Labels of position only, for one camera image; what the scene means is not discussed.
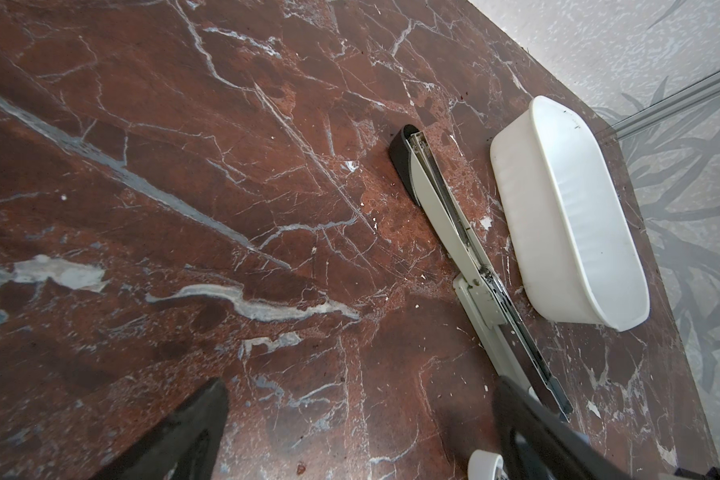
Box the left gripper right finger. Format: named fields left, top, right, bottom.
left=492, top=376, right=629, bottom=479

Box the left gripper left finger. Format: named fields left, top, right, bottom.
left=94, top=378, right=229, bottom=479

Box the small white stapler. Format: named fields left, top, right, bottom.
left=467, top=450, right=508, bottom=480

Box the large beige black stapler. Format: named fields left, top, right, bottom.
left=388, top=124, right=573, bottom=422

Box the white oval tray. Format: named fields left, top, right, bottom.
left=490, top=96, right=650, bottom=332

